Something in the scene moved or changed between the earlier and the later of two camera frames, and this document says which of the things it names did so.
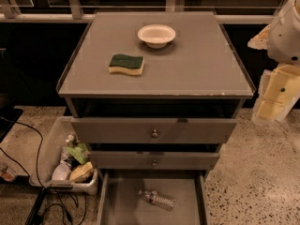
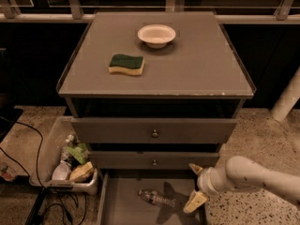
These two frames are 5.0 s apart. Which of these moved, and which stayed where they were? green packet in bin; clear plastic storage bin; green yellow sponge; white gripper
Moved: white gripper
Stayed: green yellow sponge; green packet in bin; clear plastic storage bin
